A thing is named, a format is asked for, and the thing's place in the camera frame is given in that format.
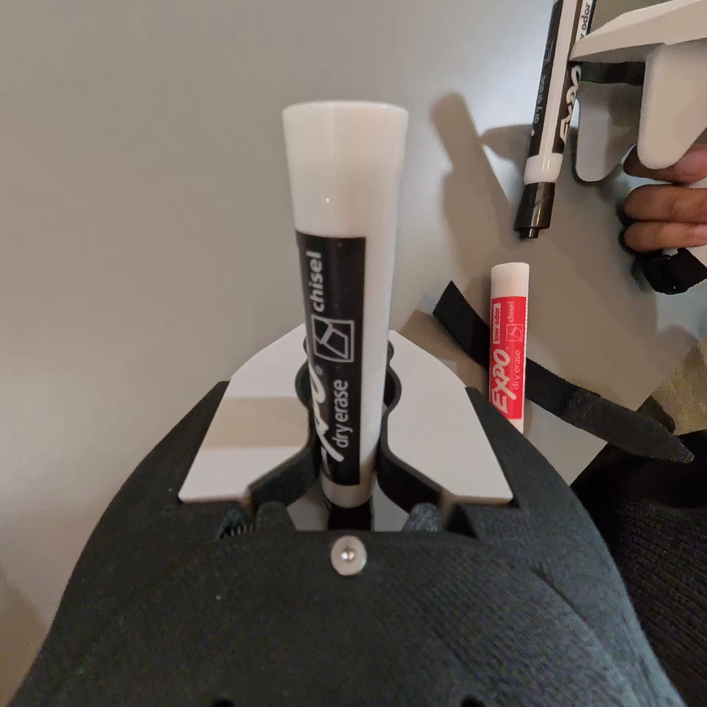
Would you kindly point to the red dry erase marker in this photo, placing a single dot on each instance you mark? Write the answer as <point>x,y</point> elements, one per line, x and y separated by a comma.
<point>508,342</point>

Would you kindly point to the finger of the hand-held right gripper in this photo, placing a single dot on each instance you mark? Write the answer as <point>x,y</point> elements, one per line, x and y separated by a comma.
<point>674,99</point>
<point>607,132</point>

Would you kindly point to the black dry erase marker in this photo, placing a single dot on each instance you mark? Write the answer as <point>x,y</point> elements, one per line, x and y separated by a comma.
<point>345,177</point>
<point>544,138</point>

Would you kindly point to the person's right hand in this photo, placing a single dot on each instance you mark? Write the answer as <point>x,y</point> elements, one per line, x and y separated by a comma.
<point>674,215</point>

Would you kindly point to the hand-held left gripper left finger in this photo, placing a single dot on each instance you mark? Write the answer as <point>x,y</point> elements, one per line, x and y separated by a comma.
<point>248,436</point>

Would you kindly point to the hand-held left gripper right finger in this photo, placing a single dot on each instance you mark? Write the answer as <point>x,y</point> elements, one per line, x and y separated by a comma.
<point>442,436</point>

